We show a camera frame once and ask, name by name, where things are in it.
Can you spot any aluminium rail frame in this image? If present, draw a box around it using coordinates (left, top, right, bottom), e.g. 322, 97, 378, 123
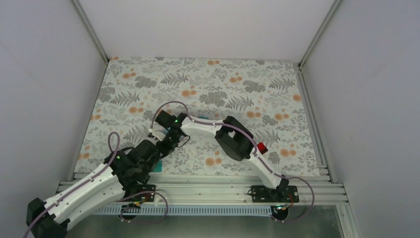
54, 173, 349, 206

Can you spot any grey slotted cable duct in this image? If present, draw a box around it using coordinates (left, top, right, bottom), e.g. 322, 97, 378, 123
92, 205, 279, 217

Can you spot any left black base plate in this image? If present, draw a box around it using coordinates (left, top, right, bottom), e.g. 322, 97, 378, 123
118, 184, 156, 202

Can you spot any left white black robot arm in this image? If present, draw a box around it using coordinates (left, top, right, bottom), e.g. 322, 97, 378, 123
24, 140, 162, 238

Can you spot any floral patterned table mat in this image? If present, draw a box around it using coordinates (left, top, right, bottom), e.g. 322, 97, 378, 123
75, 57, 320, 177

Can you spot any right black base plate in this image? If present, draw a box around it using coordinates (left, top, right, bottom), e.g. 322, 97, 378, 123
247, 185, 300, 203

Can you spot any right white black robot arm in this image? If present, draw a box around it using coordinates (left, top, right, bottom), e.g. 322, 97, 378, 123
149, 111, 289, 202

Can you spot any red card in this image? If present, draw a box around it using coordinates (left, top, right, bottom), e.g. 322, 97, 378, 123
257, 142, 268, 155

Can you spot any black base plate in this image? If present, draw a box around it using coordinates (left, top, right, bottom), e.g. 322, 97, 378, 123
118, 184, 156, 202
247, 185, 300, 203

